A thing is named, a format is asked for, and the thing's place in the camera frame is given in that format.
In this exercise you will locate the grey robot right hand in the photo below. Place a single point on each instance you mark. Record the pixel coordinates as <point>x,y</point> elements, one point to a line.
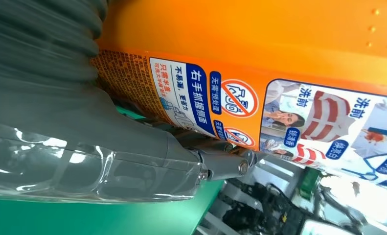
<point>83,146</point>

